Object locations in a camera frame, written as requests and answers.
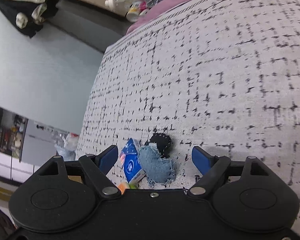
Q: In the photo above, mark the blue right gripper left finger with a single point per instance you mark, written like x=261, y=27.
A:
x=107, y=159

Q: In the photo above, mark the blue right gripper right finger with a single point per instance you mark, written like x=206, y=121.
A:
x=202, y=160

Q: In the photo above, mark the black stitched soft toy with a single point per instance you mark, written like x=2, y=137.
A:
x=163, y=143

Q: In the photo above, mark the blue denim soft toy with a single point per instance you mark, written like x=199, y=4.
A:
x=157, y=169

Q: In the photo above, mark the orange green soft toy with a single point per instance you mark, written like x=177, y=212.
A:
x=124, y=186

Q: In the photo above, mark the blue tissue pack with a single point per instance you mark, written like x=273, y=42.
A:
x=130, y=163

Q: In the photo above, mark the white plastic bag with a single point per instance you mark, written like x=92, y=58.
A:
x=66, y=146

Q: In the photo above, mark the white black patterned blanket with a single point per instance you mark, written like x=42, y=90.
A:
x=220, y=74

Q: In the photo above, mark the kitchen shelf with items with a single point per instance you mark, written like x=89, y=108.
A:
x=12, y=133

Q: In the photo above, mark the white paper cup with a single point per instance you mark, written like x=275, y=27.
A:
x=135, y=13

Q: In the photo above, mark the pink bed sheet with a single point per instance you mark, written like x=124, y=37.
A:
x=159, y=9

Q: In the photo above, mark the black and cream jacket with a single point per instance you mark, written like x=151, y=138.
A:
x=28, y=16

